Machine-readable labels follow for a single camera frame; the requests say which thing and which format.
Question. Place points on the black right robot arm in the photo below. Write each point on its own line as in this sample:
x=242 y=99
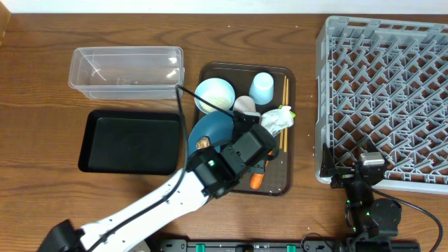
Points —
x=374 y=221

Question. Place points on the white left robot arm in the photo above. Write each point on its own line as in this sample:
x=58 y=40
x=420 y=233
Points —
x=208 y=174

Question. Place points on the orange carrot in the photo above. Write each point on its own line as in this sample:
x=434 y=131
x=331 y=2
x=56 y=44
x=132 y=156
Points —
x=258 y=174

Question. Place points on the brown food scrap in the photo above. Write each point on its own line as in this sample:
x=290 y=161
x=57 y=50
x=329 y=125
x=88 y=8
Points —
x=204 y=142

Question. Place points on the dark blue plate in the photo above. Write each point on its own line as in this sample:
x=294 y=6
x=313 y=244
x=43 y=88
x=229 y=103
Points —
x=216 y=126

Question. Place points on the grey dishwasher rack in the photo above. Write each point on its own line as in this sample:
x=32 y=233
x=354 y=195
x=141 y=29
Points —
x=384 y=81

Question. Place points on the crumpled white paper wrapper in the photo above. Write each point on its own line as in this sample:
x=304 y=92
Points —
x=278 y=119

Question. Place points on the light blue cup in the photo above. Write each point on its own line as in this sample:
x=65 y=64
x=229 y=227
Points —
x=262 y=88

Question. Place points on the pink cup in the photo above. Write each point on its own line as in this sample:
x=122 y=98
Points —
x=245 y=105

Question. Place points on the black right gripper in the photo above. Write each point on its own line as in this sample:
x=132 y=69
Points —
x=343 y=176

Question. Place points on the black mounting rail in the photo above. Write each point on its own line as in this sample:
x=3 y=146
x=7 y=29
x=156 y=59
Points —
x=179 y=245

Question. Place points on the clear plastic bin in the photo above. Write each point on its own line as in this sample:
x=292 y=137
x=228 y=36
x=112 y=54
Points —
x=127 y=72

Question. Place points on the pile of rice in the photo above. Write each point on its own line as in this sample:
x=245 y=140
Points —
x=218 y=100

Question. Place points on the brown serving tray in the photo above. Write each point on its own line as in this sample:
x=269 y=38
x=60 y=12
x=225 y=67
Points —
x=278 y=174

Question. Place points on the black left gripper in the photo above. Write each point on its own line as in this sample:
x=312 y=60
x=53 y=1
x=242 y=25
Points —
x=265 y=157

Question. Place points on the black plastic tray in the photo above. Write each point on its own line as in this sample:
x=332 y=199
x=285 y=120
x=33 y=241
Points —
x=130 y=142

